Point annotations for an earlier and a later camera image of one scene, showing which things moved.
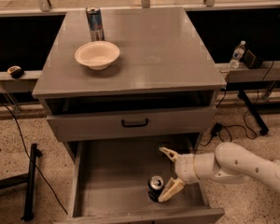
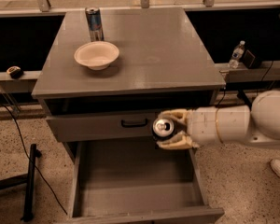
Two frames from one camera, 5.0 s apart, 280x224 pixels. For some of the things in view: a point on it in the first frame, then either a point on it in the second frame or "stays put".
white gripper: (185, 167) → (203, 124)
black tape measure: (16, 72) stays put
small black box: (252, 62) stays put
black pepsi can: (156, 188) → (163, 128)
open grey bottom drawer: (111, 178) stays put
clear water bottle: (238, 53) stays put
